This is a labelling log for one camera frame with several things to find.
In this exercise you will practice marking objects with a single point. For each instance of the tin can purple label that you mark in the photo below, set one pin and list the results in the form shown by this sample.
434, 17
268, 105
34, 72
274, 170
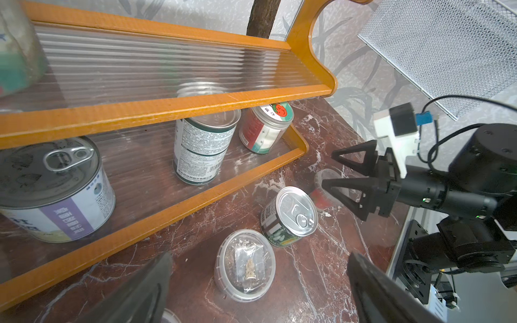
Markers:
57, 191

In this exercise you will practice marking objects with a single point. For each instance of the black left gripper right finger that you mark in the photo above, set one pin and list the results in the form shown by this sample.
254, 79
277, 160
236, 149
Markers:
378, 298

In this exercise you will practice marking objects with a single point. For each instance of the brown tree trunk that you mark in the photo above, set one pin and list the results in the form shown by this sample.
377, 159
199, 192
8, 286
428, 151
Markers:
262, 17

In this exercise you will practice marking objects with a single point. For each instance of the jar red green label bottom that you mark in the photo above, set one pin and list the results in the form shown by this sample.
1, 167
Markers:
264, 125

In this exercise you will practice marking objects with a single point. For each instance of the jar with red green lid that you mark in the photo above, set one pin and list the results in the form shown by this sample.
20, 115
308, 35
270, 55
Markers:
23, 62

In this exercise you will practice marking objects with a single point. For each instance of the tall can green white label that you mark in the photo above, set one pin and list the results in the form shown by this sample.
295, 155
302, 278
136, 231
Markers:
201, 143

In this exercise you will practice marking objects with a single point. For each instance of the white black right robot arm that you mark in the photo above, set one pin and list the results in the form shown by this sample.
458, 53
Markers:
486, 165

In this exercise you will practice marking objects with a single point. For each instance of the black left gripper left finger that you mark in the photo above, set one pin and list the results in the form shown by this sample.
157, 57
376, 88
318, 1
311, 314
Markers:
141, 299

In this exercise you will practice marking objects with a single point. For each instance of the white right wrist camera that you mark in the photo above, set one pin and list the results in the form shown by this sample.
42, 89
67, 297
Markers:
400, 125

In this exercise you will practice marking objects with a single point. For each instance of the orange wooden three-tier shelf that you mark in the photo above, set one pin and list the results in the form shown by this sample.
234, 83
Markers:
22, 129

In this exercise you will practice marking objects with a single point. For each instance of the white wire mesh basket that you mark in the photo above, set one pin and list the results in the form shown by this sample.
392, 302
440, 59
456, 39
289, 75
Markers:
449, 50

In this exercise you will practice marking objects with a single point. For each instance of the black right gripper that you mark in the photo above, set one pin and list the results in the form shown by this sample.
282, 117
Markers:
420, 188

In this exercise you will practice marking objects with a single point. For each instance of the silver tin can green label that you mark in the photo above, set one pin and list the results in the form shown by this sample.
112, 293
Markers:
289, 217

